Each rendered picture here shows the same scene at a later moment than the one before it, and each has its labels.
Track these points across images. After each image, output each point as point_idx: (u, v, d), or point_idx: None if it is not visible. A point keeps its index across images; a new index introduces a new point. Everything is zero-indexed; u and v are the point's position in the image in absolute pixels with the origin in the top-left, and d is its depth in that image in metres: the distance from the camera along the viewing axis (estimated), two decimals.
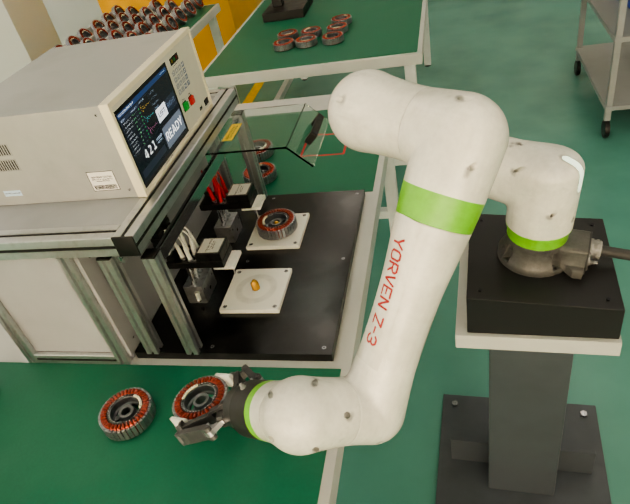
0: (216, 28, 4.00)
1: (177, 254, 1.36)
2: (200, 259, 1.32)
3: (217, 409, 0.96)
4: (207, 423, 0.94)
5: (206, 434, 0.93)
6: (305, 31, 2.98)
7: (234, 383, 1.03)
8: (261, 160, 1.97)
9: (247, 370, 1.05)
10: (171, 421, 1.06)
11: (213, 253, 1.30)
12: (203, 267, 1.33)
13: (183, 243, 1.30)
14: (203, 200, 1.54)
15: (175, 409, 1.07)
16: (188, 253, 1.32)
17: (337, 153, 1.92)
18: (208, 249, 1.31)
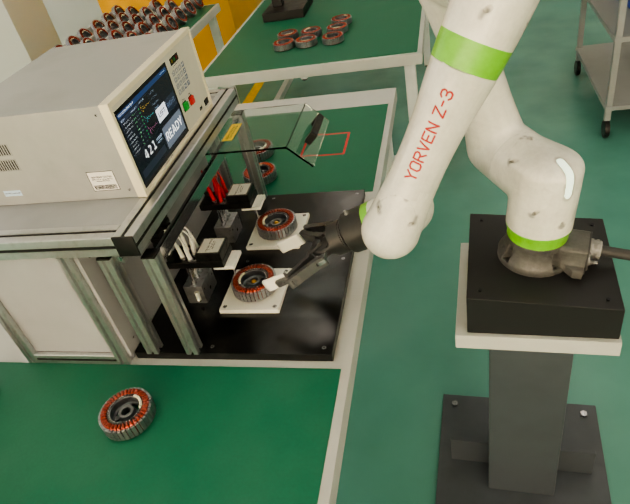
0: (216, 28, 4.00)
1: (177, 254, 1.36)
2: (200, 259, 1.32)
3: (316, 247, 1.23)
4: (316, 256, 1.21)
5: (321, 261, 1.20)
6: (305, 31, 2.98)
7: (309, 234, 1.30)
8: (261, 160, 1.97)
9: (313, 225, 1.33)
10: (263, 284, 1.27)
11: (213, 253, 1.30)
12: (203, 267, 1.33)
13: (183, 243, 1.30)
14: (203, 200, 1.54)
15: (239, 290, 1.34)
16: (188, 253, 1.32)
17: (337, 153, 1.92)
18: (208, 249, 1.31)
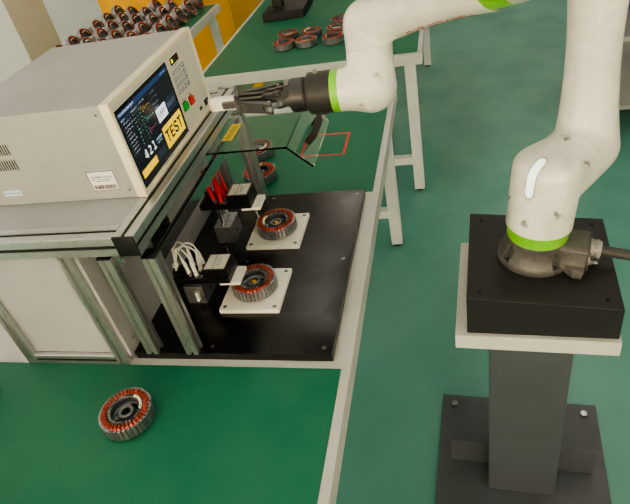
0: (216, 28, 4.00)
1: (184, 270, 1.39)
2: (206, 275, 1.35)
3: (271, 94, 1.26)
4: (268, 101, 1.24)
5: (267, 108, 1.23)
6: (305, 31, 2.98)
7: (258, 92, 1.29)
8: (261, 160, 1.97)
9: (258, 87, 1.32)
10: (208, 102, 1.31)
11: (219, 269, 1.33)
12: (209, 283, 1.36)
13: (190, 260, 1.33)
14: (203, 200, 1.54)
15: (239, 290, 1.34)
16: (195, 269, 1.35)
17: (337, 153, 1.92)
18: (214, 265, 1.34)
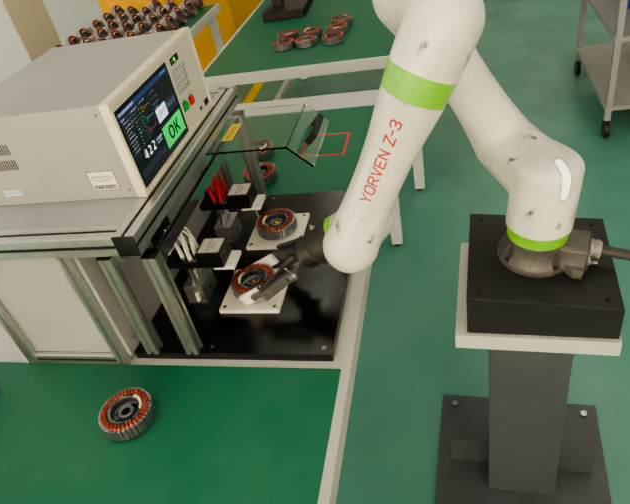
0: (216, 28, 4.00)
1: (177, 254, 1.36)
2: (200, 259, 1.32)
3: (287, 262, 1.28)
4: (287, 270, 1.26)
5: (291, 276, 1.25)
6: (305, 31, 2.98)
7: (282, 252, 1.35)
8: (261, 160, 1.97)
9: (285, 243, 1.38)
10: (240, 299, 1.33)
11: (213, 253, 1.30)
12: (203, 267, 1.33)
13: (183, 243, 1.30)
14: (203, 200, 1.54)
15: (239, 290, 1.34)
16: (188, 253, 1.32)
17: (337, 153, 1.92)
18: (208, 249, 1.31)
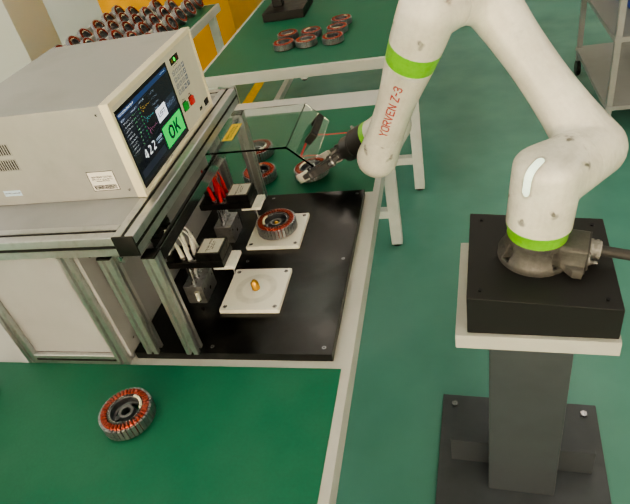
0: (216, 28, 4.00)
1: (177, 254, 1.36)
2: (200, 259, 1.32)
3: (332, 153, 1.69)
4: (329, 158, 1.67)
5: (330, 162, 1.66)
6: (305, 31, 2.98)
7: (334, 148, 1.76)
8: (261, 160, 1.97)
9: None
10: (296, 178, 1.78)
11: (213, 253, 1.30)
12: (203, 267, 1.33)
13: (183, 243, 1.30)
14: (203, 200, 1.54)
15: (297, 172, 1.79)
16: (188, 253, 1.32)
17: None
18: (208, 249, 1.31)
